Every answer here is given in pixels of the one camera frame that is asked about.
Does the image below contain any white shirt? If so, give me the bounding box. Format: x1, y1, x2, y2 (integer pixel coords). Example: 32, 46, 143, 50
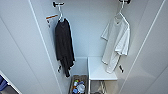
100, 13, 131, 75

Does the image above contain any white clothes hanger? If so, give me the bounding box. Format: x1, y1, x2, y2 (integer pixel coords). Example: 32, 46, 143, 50
114, 0, 130, 19
54, 1, 68, 24

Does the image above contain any white wardrobe door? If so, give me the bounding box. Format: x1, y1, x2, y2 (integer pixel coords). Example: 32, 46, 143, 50
117, 0, 168, 94
0, 0, 65, 94

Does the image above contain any white wardrobe carcass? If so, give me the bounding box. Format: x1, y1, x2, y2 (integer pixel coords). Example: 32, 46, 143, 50
39, 0, 158, 94

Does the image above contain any black garment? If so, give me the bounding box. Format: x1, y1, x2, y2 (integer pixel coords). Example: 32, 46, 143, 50
54, 17, 76, 79

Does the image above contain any brown cardboard box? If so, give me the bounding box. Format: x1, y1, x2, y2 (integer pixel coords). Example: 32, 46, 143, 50
67, 73, 89, 94

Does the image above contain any blue container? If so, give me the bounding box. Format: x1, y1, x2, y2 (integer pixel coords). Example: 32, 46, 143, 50
71, 86, 80, 94

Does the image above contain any orange label strip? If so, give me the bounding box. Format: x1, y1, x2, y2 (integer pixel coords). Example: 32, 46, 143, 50
45, 13, 59, 20

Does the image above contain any black clothes rail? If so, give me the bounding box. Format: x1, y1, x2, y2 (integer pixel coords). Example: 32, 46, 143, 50
51, 0, 132, 8

